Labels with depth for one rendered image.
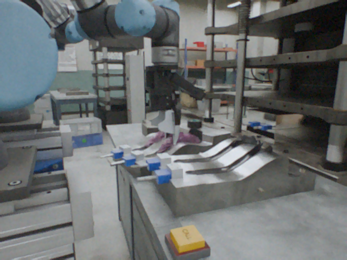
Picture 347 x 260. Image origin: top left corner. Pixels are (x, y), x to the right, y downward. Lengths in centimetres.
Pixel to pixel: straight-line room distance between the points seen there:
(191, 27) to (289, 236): 910
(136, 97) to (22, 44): 498
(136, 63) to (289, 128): 407
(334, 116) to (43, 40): 106
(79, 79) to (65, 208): 764
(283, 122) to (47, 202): 133
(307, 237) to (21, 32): 69
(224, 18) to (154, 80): 989
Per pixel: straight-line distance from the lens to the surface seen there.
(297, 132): 166
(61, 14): 106
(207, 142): 118
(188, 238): 59
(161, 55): 66
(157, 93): 65
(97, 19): 66
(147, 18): 57
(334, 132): 122
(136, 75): 525
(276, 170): 85
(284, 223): 76
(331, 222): 82
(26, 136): 94
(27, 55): 33
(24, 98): 33
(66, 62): 799
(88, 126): 437
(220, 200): 76
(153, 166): 83
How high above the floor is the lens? 118
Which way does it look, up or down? 13 degrees down
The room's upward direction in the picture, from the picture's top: straight up
